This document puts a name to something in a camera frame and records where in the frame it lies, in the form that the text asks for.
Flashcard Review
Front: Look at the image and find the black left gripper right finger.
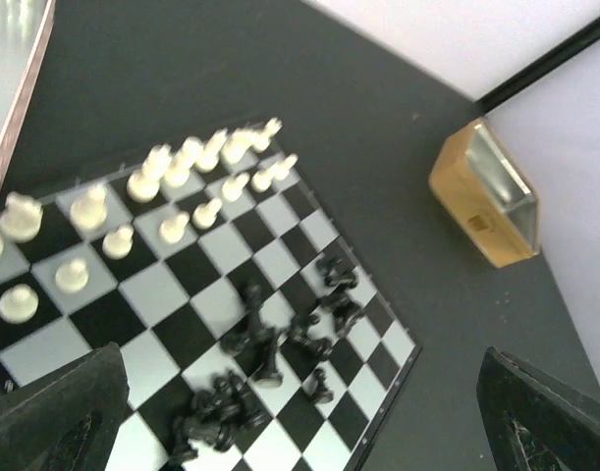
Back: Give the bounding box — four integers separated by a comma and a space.
476, 346, 600, 470

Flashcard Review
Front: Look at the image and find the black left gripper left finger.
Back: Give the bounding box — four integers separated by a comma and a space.
0, 342, 129, 470

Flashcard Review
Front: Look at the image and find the black king piece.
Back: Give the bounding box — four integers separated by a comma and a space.
243, 280, 284, 389

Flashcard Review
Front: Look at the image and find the black pawn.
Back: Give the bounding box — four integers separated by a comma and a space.
308, 367, 334, 405

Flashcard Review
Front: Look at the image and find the white chess piece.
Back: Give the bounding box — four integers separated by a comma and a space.
127, 143, 172, 203
70, 183, 107, 231
0, 191, 43, 242
162, 136, 203, 187

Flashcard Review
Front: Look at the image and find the white pawn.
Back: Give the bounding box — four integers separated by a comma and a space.
191, 197, 222, 230
55, 257, 89, 293
102, 224, 134, 260
158, 211, 191, 244
0, 284, 39, 324
221, 172, 250, 202

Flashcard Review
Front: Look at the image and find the black and white chessboard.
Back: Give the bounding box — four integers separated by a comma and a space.
0, 143, 417, 470

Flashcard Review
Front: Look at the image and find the gold metal tin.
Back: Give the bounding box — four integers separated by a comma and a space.
428, 117, 541, 268

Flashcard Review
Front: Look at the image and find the pink metal tin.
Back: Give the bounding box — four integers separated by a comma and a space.
0, 0, 56, 190

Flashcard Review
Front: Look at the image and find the black frame post right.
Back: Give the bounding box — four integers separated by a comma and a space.
477, 16, 600, 113

